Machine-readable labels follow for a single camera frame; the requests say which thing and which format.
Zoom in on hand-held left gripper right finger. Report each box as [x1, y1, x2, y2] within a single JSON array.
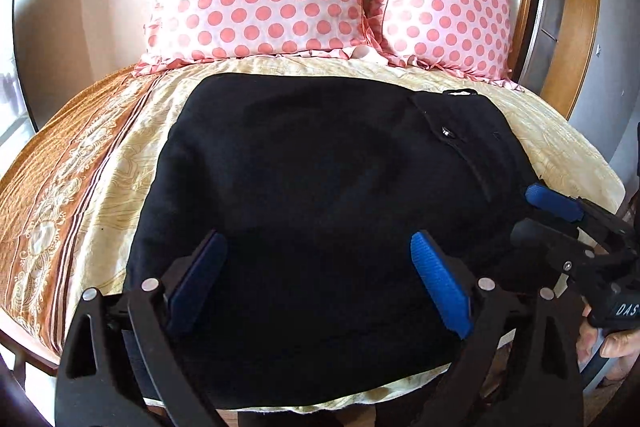
[[410, 230, 586, 427]]

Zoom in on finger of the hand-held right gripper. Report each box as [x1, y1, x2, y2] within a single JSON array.
[[510, 217, 597, 274], [524, 183, 627, 241]]

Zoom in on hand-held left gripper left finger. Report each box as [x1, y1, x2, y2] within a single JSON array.
[[55, 229, 229, 427]]

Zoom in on black pants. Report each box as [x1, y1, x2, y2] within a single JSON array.
[[122, 73, 547, 414]]

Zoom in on person's right hand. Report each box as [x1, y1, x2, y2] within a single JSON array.
[[574, 306, 640, 384]]

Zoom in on yellow patterned bedspread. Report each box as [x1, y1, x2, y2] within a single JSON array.
[[0, 52, 627, 414]]

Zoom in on grey door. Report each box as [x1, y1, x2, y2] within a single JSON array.
[[530, 0, 572, 94]]

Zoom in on window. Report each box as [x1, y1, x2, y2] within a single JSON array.
[[0, 0, 38, 150]]

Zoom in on wooden bed frame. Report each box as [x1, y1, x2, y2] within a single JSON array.
[[0, 321, 64, 376]]

